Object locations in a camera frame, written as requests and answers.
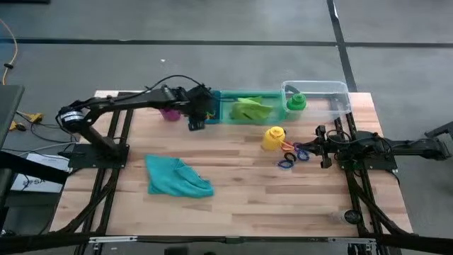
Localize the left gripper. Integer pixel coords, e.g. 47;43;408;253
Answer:
186;86;221;132

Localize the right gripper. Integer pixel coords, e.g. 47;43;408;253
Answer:
299;124;352;170

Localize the magenta sports bottle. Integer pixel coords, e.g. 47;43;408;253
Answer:
159;107;183;123

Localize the yellow sports bottle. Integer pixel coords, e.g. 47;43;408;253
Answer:
260;125;287;152

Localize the green sports bottle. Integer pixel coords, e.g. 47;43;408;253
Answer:
286;92;308;112

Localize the green microfibre cloth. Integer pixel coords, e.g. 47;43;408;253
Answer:
229;95;275;122

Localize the teal microfibre cloth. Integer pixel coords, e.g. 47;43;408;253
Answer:
144;154;215;199

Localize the teal plastic bin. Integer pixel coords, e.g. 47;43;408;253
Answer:
219;89;287;126

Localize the clear plastic bin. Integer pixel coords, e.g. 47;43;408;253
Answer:
280;80;352;121

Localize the white drink can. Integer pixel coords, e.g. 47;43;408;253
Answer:
331;208;362;225

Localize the white cardboard box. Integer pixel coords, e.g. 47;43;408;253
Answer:
10;152;71;194

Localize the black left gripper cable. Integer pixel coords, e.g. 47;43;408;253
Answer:
139;74;208;98

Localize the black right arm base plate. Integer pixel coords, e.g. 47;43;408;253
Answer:
338;155;399;172

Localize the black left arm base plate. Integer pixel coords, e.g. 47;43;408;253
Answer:
67;142;130;170

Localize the yellow cable plug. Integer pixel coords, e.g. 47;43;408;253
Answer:
27;111;45;124

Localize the yellow extension cable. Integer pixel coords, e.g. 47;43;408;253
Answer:
0;17;19;86

